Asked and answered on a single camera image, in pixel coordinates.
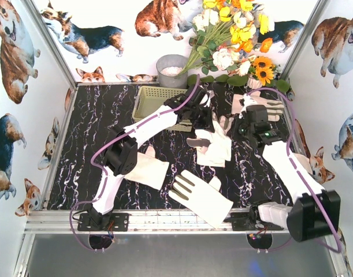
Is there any aluminium front frame rail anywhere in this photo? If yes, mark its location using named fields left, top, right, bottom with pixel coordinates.
left=23, top=209, right=288, bottom=235

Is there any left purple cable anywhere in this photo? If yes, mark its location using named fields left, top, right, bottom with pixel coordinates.
left=69, top=73, right=201, bottom=252

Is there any artificial flower bouquet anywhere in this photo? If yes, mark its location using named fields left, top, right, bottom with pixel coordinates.
left=181, top=1, right=275, bottom=75

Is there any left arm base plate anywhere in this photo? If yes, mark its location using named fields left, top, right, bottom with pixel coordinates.
left=77, top=213, right=129, bottom=232

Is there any pale green storage basket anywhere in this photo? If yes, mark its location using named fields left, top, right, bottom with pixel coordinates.
left=132, top=85, right=192, bottom=132

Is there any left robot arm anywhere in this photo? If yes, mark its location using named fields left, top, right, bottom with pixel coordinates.
left=88, top=85, right=214, bottom=229

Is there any small sunflower pot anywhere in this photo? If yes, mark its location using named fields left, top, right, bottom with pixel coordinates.
left=247, top=56, right=281, bottom=89

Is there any grey metal bucket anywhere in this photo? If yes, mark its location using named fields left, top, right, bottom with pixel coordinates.
left=156, top=54, right=188, bottom=89

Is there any white glove grey palm patch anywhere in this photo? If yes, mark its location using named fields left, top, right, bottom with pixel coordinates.
left=187, top=112, right=233, bottom=167

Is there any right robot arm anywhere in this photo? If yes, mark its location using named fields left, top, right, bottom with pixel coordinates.
left=218, top=105, right=340, bottom=242

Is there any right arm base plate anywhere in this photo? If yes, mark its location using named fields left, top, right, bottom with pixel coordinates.
left=230, top=212, right=283, bottom=231

